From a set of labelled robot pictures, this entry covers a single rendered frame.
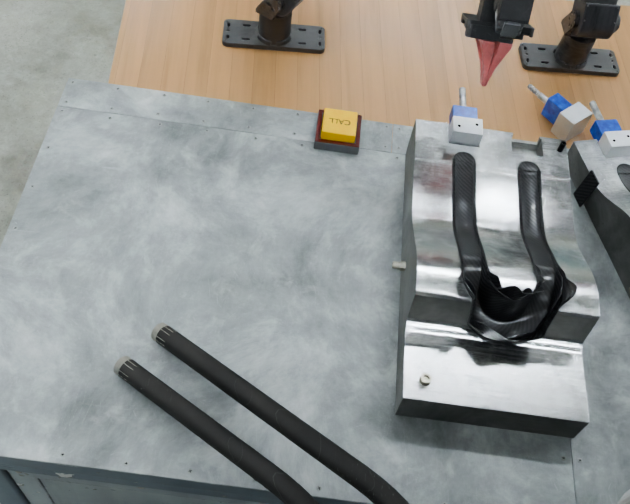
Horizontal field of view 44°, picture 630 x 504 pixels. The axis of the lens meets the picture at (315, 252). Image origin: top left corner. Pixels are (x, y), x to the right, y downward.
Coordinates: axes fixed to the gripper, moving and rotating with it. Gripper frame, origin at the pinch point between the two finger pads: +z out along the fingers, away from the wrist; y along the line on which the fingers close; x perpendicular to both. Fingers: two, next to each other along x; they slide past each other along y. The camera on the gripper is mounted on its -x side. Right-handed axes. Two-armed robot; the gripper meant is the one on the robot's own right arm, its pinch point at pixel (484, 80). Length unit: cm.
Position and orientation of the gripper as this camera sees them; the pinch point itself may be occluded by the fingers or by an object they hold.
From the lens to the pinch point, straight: 126.3
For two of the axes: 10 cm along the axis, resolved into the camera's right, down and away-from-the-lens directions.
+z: -1.3, 8.9, 4.3
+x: 0.4, -4.3, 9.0
